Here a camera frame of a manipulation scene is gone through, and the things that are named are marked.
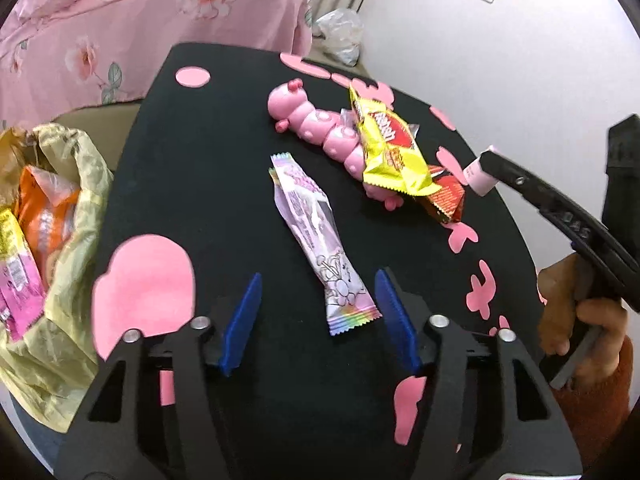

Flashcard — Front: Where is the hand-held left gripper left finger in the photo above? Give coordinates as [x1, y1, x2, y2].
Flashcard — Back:
[54, 272, 263, 480]

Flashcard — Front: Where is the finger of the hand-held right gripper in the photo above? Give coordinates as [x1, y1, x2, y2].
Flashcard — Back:
[479, 151, 608, 291]

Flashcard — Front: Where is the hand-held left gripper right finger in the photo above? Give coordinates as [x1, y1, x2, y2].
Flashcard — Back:
[375, 268, 583, 480]

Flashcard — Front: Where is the small pink bottle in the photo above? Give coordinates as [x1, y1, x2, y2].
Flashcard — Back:
[462, 145, 496, 197]

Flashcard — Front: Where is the purple wrapper with rainbow ends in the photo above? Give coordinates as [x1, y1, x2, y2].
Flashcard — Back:
[269, 152, 382, 337]

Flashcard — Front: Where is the yellow plastic trash bag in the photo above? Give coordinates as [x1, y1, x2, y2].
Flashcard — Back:
[0, 122, 115, 433]

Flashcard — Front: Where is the orange snack packet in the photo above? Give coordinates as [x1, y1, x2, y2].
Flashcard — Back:
[14, 165, 83, 293]

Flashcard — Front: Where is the yellow-green snack packet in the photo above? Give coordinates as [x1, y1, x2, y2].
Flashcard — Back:
[0, 207, 47, 343]

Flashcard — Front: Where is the person's right hand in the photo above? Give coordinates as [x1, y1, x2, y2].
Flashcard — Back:
[537, 252, 628, 391]

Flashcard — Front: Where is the red foil wrapper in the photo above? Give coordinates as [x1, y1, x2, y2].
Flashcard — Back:
[417, 165, 467, 224]

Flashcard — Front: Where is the black table with pink spots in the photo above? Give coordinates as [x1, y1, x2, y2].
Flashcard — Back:
[92, 50, 548, 446]

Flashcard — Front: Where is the yellow snack packet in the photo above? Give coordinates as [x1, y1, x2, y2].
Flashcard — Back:
[348, 84, 443, 197]

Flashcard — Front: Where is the pink caterpillar toy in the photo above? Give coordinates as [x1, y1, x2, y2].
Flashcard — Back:
[267, 78, 403, 209]

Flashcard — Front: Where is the blue-grey stool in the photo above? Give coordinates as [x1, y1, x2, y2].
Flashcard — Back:
[7, 392, 66, 466]

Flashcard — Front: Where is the white plastic bag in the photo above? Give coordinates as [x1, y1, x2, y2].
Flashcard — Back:
[312, 7, 365, 67]

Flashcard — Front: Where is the bed with pink floral bedding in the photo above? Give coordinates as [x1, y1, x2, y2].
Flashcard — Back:
[0, 0, 313, 121]

